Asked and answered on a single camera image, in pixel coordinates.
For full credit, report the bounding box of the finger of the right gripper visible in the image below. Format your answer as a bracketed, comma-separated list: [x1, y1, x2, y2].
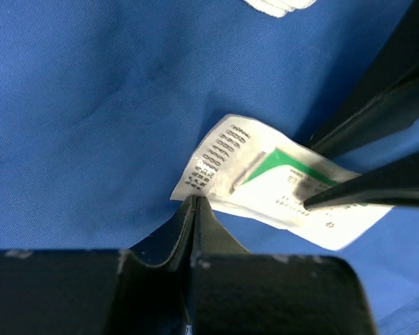
[307, 1, 419, 156]
[303, 152, 419, 209]

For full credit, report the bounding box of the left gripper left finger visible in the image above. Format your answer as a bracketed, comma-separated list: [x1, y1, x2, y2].
[127, 195, 197, 272]

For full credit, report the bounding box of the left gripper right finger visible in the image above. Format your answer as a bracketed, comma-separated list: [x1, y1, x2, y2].
[191, 197, 250, 258]

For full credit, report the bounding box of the suture packet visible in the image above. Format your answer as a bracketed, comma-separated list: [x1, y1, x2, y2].
[170, 114, 392, 251]

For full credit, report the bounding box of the white gauze stack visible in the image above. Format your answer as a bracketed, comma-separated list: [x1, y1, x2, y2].
[244, 0, 316, 18]

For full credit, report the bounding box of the blue surgical drape cloth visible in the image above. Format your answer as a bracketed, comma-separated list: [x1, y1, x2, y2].
[0, 1, 419, 334]

